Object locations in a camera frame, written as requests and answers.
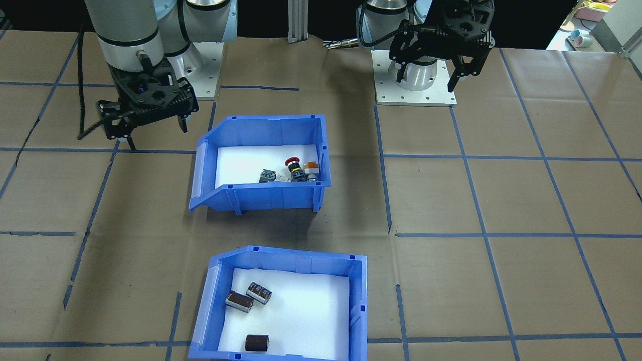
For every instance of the wooden stand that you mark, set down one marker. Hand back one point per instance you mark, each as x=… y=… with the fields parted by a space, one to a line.
x=572 y=20

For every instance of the red push button black block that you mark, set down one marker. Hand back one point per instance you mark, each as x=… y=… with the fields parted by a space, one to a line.
x=268 y=176

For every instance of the white square base plate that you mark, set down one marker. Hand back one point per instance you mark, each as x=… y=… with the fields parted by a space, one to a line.
x=210 y=85
x=386 y=96

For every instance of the white side table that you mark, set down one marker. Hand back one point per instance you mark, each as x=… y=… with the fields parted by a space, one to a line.
x=559 y=42

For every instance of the blue plastic storage bin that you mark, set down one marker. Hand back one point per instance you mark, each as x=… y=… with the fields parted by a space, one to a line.
x=301 y=263
x=271 y=198

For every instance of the white green terminal connector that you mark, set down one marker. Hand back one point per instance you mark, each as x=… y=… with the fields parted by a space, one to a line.
x=283 y=179

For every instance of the pink tray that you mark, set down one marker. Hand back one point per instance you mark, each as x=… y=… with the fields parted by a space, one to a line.
x=597 y=12

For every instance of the dark cylindrical capacitor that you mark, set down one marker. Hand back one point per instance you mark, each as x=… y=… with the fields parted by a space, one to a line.
x=239 y=302
x=259 y=293
x=257 y=343

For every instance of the light blue cup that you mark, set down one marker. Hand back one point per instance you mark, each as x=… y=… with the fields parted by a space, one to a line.
x=576 y=35

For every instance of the red mushroom emergency button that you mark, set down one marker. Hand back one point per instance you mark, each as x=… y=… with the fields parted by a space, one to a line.
x=293 y=162

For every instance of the aluminium profile bar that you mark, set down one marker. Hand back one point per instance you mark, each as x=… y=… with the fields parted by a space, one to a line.
x=614 y=42

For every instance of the orange white switch module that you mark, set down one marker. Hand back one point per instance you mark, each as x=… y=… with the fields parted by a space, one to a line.
x=311 y=166

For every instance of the silver metal fitting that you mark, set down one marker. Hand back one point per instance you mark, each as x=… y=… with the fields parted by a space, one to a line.
x=343 y=44

